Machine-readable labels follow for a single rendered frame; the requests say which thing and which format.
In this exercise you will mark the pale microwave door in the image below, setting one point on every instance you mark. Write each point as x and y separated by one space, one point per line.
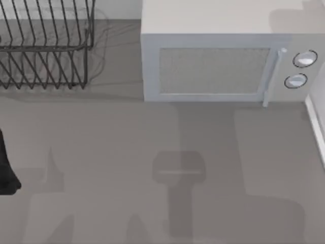
152 66

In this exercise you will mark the pale microwave oven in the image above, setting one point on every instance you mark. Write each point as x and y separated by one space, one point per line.
218 23

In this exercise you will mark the small white microwave knob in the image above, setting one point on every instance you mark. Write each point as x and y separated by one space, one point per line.
295 80

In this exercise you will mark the large white microwave knob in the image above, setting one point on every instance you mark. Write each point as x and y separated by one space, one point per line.
304 58

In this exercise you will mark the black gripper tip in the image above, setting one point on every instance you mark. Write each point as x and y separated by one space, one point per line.
5 175

